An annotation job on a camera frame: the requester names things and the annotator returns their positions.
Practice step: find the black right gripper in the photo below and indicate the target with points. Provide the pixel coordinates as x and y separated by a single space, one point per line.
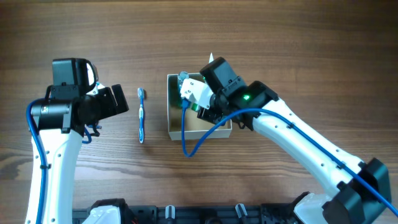
205 112

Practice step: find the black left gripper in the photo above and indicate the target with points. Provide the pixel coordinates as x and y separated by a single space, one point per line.
117 99

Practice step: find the green white soap packet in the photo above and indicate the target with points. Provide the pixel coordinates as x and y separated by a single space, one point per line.
195 107

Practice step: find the blue mouthwash bottle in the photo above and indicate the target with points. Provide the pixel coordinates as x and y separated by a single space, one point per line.
180 79

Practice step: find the white lotion tube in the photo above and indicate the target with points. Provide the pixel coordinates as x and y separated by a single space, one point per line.
211 58

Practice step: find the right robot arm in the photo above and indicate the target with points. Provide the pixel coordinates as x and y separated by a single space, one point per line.
354 191

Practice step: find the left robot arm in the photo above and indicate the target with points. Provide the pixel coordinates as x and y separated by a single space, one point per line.
57 123

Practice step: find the blue white toothbrush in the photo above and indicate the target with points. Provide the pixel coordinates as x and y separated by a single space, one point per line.
140 93

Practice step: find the teal toothpaste tube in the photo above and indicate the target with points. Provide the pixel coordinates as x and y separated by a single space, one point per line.
99 85

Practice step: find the white cardboard box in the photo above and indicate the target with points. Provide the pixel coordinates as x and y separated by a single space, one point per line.
194 127

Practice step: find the black mounting rail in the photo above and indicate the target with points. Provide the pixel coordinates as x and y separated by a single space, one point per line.
116 210

